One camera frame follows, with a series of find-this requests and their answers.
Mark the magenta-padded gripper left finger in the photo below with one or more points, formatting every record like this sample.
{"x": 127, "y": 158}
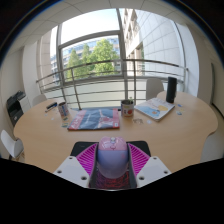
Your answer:
{"x": 70, "y": 168}

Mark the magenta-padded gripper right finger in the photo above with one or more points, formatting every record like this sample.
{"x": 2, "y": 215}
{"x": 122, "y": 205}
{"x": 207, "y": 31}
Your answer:
{"x": 154, "y": 167}

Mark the lilac pink computer mouse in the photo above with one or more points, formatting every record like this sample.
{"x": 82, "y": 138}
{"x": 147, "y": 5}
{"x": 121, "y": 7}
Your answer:
{"x": 112, "y": 156}

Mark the black mouse pad red-blue print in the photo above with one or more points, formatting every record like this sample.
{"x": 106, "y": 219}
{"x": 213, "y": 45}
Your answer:
{"x": 83, "y": 145}

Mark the red and blue magazine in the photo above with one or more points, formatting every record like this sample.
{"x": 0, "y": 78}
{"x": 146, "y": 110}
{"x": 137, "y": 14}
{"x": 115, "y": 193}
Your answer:
{"x": 95, "y": 119}

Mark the printed drink can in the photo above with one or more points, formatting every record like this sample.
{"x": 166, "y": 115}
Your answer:
{"x": 63, "y": 111}

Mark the light blue open booklet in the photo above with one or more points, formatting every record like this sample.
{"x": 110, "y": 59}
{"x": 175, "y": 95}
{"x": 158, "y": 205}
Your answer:
{"x": 155, "y": 108}

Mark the white chair with wooden legs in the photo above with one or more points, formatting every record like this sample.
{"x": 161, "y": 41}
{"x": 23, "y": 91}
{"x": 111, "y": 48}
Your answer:
{"x": 10, "y": 143}

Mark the white shell chair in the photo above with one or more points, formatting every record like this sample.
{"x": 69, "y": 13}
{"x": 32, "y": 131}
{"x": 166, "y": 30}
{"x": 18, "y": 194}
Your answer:
{"x": 38, "y": 99}
{"x": 154, "y": 87}

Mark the black cylinder speaker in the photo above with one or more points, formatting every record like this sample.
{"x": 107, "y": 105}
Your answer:
{"x": 171, "y": 89}

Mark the grey metal balcony railing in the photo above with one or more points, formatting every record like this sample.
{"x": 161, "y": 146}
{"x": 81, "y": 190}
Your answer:
{"x": 100, "y": 62}

